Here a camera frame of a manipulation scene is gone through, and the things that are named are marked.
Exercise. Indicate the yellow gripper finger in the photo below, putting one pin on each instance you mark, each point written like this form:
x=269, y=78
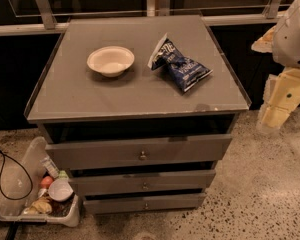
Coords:
x=270, y=119
x=264, y=43

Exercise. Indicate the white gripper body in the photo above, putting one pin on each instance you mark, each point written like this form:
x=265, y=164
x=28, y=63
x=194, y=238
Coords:
x=292, y=40

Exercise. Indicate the grey drawer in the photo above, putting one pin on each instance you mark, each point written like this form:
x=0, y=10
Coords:
x=138, y=152
x=142, y=182
x=142, y=204

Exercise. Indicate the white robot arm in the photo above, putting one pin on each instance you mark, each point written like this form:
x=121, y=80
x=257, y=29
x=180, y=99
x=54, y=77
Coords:
x=286, y=42

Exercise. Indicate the grey bottom drawer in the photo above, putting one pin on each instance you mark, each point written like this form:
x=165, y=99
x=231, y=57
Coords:
x=142, y=204

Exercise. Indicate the grey drawer cabinet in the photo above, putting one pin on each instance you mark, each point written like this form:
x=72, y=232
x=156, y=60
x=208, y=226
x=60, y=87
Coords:
x=72, y=103

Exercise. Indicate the grey top drawer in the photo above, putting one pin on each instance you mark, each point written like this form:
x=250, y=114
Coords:
x=138, y=152

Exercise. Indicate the blue chip bag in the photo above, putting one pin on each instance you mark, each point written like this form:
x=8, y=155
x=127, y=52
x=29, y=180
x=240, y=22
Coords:
x=185, y=72

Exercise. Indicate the white paper bowl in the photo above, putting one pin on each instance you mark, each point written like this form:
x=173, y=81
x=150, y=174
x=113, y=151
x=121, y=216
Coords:
x=110, y=61

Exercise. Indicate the small white bowl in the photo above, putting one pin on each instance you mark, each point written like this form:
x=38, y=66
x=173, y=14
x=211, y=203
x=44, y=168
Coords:
x=60, y=190

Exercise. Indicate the white tube bottle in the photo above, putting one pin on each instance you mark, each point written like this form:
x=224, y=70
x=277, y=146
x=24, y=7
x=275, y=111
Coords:
x=50, y=167

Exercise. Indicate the red apple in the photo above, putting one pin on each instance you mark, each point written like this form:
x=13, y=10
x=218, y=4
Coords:
x=46, y=182

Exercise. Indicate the clear plastic bin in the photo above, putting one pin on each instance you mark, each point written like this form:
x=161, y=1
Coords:
x=21, y=184

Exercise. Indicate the yellow snack wrapper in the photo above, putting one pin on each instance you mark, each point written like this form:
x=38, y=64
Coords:
x=40, y=206

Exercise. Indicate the metal railing bracket right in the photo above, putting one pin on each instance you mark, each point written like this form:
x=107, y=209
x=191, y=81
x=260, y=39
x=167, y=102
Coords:
x=271, y=9

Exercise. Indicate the metal railing bracket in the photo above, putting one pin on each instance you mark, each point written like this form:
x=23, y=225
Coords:
x=46, y=14
x=271, y=9

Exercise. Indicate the metal railing bracket left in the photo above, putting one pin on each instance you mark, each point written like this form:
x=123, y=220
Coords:
x=46, y=14

